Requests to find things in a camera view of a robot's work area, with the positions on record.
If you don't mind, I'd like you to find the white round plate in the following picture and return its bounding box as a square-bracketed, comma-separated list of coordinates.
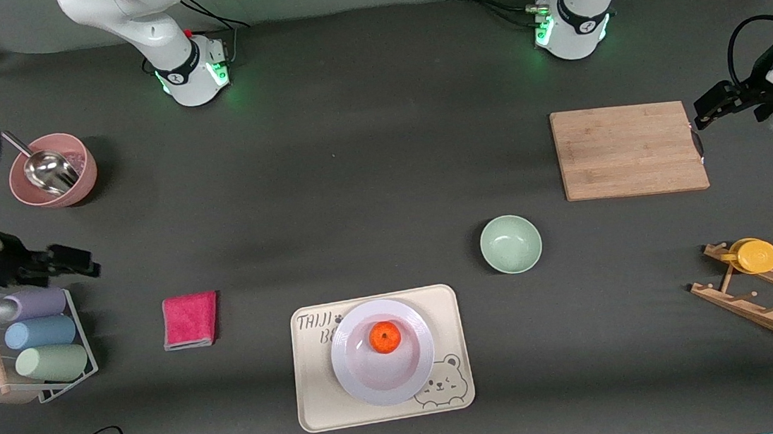
[326, 294, 441, 411]

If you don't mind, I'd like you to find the orange fruit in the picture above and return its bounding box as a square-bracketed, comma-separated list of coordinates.
[368, 320, 404, 355]

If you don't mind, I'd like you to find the purple cup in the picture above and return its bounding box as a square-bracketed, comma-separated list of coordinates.
[7, 287, 69, 323]

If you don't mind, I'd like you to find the blue cup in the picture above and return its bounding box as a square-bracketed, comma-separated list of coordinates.
[3, 314, 78, 352]

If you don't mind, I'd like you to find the green cup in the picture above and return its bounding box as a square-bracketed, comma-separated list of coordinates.
[13, 342, 91, 387]

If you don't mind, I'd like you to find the metal scoop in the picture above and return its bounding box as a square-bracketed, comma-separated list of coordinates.
[1, 123, 81, 203]

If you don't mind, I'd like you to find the pink bowl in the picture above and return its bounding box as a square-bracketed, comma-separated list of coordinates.
[4, 129, 102, 212]

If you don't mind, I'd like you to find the wooden cutting board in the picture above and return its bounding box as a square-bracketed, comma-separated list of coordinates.
[549, 98, 712, 204]

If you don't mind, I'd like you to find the yellow mug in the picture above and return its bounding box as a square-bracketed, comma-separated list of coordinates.
[719, 236, 773, 277]

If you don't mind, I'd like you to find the pink folded cloth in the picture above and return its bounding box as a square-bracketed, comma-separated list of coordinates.
[160, 290, 223, 351]

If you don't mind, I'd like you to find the pale green bowl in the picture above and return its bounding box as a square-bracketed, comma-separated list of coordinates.
[477, 212, 546, 277]

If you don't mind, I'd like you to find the beige bear print tray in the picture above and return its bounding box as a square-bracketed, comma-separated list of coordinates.
[287, 281, 479, 434]

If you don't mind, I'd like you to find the black right arm base cable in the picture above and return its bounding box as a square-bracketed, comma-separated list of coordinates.
[169, 0, 256, 71]

